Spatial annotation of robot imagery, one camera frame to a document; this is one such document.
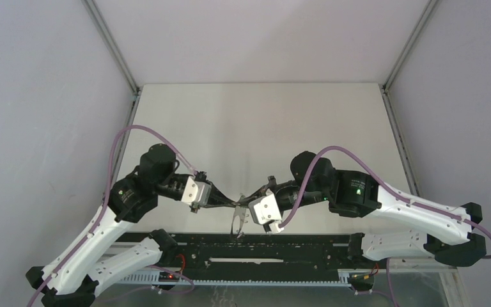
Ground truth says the aluminium frame post left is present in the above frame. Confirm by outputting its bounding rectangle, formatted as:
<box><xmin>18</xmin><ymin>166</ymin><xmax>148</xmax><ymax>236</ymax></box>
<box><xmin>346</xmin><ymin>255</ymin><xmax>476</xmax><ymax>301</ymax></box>
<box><xmin>82</xmin><ymin>0</ymin><xmax>141</xmax><ymax>95</ymax></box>

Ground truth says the metal oval keyring plate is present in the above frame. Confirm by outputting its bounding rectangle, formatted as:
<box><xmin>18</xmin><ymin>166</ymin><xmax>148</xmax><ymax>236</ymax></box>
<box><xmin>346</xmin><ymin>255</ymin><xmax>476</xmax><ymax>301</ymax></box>
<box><xmin>230</xmin><ymin>194</ymin><xmax>249</xmax><ymax>240</ymax></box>

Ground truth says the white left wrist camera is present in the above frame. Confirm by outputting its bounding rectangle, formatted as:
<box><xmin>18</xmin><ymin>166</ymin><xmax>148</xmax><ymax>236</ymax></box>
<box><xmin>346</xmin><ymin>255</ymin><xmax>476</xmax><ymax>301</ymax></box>
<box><xmin>180</xmin><ymin>177</ymin><xmax>212</xmax><ymax>210</ymax></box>

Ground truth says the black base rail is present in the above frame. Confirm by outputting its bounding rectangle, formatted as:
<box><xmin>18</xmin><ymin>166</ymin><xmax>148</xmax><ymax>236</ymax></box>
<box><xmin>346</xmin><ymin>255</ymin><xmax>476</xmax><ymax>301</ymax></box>
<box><xmin>109</xmin><ymin>231</ymin><xmax>386</xmax><ymax>284</ymax></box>

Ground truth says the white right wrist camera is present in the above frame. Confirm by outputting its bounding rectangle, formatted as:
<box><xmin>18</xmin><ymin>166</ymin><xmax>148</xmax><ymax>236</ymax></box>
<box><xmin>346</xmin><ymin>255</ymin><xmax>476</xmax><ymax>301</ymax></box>
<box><xmin>248</xmin><ymin>189</ymin><xmax>284</xmax><ymax>234</ymax></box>

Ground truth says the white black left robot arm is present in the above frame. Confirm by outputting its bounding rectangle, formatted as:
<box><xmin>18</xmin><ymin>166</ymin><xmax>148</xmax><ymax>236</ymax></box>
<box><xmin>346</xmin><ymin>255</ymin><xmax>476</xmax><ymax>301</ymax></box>
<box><xmin>26</xmin><ymin>143</ymin><xmax>236</xmax><ymax>306</ymax></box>

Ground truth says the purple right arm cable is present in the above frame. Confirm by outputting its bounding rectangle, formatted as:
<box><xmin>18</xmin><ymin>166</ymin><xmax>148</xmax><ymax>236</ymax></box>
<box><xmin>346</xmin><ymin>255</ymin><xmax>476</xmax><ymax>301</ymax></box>
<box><xmin>277</xmin><ymin>146</ymin><xmax>491</xmax><ymax>260</ymax></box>

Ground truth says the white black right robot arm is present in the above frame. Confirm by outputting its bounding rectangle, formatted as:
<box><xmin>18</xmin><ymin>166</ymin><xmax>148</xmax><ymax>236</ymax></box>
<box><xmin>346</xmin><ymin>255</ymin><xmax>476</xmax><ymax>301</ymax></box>
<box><xmin>237</xmin><ymin>151</ymin><xmax>487</xmax><ymax>267</ymax></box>

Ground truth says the aluminium frame post right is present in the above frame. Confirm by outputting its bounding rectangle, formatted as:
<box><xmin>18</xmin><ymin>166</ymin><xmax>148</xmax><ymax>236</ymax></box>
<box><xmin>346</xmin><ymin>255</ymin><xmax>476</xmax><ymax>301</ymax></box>
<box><xmin>382</xmin><ymin>0</ymin><xmax>442</xmax><ymax>93</ymax></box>

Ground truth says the aluminium frame post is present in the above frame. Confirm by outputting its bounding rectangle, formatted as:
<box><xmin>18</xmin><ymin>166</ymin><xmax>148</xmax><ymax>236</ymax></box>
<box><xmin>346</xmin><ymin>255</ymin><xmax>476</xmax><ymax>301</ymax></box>
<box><xmin>82</xmin><ymin>0</ymin><xmax>141</xmax><ymax>95</ymax></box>
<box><xmin>382</xmin><ymin>0</ymin><xmax>442</xmax><ymax>93</ymax></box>

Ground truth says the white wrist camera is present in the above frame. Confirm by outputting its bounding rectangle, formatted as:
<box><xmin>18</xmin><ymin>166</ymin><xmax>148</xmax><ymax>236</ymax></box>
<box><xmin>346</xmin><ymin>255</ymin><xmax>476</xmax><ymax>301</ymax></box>
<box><xmin>248</xmin><ymin>189</ymin><xmax>284</xmax><ymax>234</ymax></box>
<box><xmin>180</xmin><ymin>177</ymin><xmax>212</xmax><ymax>210</ymax></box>

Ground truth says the white slotted cable duct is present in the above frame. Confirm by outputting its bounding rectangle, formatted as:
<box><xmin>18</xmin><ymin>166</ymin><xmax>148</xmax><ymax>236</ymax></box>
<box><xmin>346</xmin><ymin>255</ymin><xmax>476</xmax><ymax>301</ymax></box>
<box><xmin>117</xmin><ymin>270</ymin><xmax>373</xmax><ymax>287</ymax></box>

